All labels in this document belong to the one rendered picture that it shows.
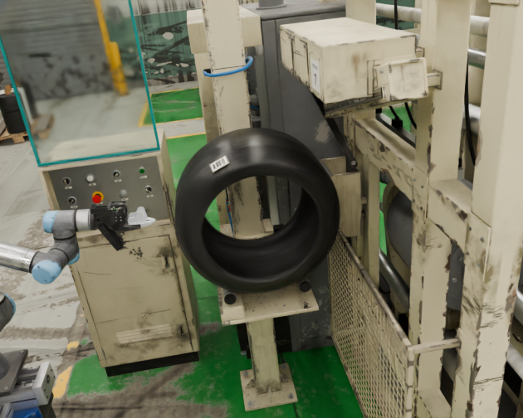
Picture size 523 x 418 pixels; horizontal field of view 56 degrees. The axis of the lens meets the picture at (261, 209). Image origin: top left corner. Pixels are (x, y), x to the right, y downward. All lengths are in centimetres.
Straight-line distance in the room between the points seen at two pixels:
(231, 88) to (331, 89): 66
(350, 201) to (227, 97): 66
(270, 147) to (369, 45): 47
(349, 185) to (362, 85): 77
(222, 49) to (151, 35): 891
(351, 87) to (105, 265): 166
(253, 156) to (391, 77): 53
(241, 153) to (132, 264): 116
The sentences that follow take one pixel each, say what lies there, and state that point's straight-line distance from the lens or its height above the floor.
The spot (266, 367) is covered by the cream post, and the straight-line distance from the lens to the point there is 256.
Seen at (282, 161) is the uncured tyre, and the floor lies 141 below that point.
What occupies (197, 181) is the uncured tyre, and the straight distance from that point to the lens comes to 159.
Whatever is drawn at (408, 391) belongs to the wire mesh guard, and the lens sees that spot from 155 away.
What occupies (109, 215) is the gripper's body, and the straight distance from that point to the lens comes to 172.
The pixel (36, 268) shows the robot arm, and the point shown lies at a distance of 170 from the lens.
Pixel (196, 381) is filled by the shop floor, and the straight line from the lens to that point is 284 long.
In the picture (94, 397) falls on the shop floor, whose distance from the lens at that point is 296.
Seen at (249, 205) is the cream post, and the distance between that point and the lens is 204.
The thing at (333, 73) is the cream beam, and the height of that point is 171.
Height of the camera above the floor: 196
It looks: 26 degrees down
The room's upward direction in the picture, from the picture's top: 6 degrees counter-clockwise
